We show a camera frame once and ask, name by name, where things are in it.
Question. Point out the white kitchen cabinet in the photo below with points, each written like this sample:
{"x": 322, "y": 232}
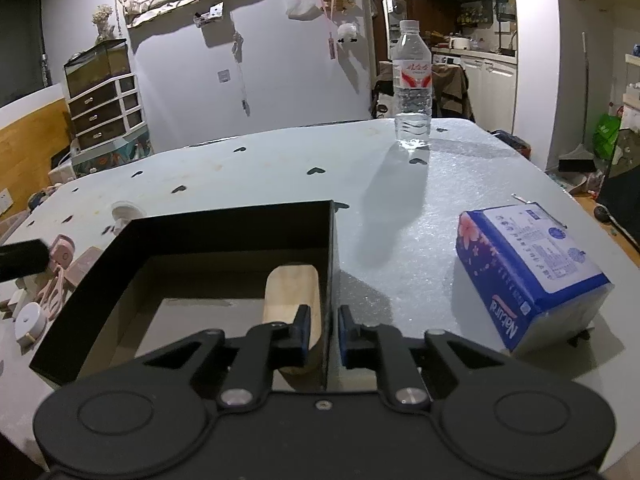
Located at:
{"x": 492, "y": 92}

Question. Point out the white round cup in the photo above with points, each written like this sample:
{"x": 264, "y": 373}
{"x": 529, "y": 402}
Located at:
{"x": 123, "y": 213}

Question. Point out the white round tape dispenser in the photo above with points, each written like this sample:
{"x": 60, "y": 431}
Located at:
{"x": 29, "y": 324}

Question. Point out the dried flower bouquet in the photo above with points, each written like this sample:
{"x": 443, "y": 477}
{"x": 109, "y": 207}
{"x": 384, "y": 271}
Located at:
{"x": 101, "y": 19}

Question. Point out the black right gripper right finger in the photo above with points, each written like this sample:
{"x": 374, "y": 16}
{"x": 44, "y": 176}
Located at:
{"x": 383, "y": 350}

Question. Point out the blue tissue pack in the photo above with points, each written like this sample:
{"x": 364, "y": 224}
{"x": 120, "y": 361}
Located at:
{"x": 537, "y": 284}

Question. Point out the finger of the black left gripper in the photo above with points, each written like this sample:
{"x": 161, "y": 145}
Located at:
{"x": 22, "y": 259}

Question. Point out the glass terrarium tank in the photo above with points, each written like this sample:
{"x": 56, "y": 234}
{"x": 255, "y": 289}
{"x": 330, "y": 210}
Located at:
{"x": 87, "y": 69}

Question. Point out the wooden oval block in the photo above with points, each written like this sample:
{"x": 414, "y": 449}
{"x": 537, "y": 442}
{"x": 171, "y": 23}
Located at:
{"x": 287, "y": 288}

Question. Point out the white drawer cabinet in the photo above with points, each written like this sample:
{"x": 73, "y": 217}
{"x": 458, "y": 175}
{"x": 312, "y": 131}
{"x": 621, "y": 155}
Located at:
{"x": 107, "y": 111}

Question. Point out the clear plastic water bottle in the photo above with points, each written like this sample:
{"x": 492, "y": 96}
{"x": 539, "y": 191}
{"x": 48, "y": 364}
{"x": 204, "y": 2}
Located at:
{"x": 413, "y": 87}

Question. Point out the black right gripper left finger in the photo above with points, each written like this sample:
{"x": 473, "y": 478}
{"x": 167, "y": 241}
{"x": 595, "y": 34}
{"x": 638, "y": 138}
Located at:
{"x": 252, "y": 359}

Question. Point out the green bag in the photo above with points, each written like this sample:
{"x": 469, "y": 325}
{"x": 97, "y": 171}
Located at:
{"x": 605, "y": 136}

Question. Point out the black cardboard box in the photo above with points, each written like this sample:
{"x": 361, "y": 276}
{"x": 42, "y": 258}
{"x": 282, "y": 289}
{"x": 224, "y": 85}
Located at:
{"x": 167, "y": 277}

